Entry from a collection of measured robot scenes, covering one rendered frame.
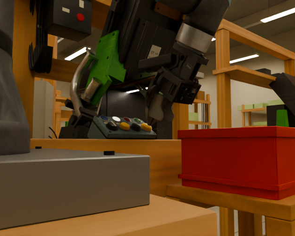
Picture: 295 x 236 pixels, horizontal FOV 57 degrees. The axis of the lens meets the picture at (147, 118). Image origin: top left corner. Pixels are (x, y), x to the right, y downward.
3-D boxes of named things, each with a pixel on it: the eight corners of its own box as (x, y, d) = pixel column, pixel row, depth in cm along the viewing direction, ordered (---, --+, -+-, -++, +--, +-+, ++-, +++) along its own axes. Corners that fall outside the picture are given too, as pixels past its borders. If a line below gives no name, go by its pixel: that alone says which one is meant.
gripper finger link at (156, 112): (150, 135, 64) (166, 100, 61) (137, 121, 68) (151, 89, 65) (159, 135, 66) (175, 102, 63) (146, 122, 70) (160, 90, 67)
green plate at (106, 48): (122, 95, 92) (135, 40, 97) (101, 85, 87) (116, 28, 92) (103, 99, 100) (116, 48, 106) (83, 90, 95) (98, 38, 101)
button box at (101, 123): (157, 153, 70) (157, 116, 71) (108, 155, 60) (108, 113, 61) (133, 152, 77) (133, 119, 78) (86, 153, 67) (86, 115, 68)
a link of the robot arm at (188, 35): (175, 19, 59) (198, 29, 65) (167, 39, 61) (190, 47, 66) (198, 30, 54) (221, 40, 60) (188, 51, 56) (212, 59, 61)
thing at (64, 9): (92, 34, 117) (92, 0, 118) (53, 23, 105) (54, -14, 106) (78, 42, 126) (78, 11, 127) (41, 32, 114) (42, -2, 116)
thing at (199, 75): (204, 81, 94) (203, 73, 94) (172, 74, 83) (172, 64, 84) (133, 95, 123) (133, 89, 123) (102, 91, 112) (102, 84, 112)
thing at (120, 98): (156, 140, 124) (156, 67, 127) (99, 140, 104) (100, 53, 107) (131, 140, 138) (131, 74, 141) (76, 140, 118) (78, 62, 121)
